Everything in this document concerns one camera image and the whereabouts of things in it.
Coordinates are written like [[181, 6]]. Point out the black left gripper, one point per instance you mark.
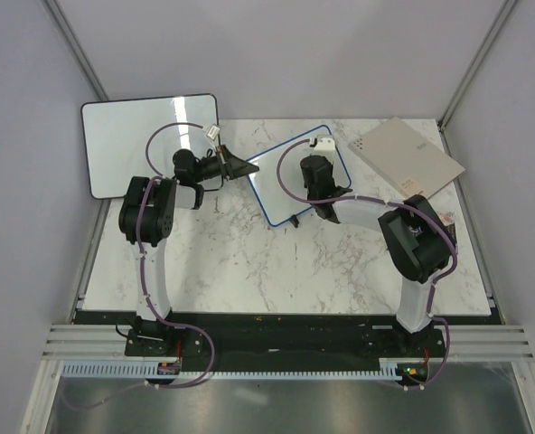
[[237, 166]]

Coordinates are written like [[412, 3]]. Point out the beige notebook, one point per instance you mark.
[[405, 159]]

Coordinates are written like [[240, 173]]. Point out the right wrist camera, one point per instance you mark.
[[323, 146]]

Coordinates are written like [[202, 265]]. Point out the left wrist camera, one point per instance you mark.
[[212, 132]]

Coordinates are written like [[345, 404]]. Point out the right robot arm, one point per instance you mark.
[[417, 241]]

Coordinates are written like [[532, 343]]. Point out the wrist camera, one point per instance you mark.
[[323, 146], [212, 132]]

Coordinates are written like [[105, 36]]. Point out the blue-framed small whiteboard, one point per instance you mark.
[[275, 204]]

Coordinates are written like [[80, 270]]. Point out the light blue cable duct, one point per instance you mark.
[[138, 370]]

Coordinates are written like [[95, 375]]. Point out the dark floral paperback book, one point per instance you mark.
[[448, 220]]

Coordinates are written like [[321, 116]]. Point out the aluminium rail base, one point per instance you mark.
[[105, 335]]

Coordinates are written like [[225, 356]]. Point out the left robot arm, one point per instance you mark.
[[146, 219]]

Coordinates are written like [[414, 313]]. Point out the large black-framed whiteboard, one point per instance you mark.
[[138, 137]]

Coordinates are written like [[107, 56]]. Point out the black whiteboard foot clip left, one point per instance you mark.
[[294, 220]]

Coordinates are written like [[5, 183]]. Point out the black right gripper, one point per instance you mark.
[[328, 163]]

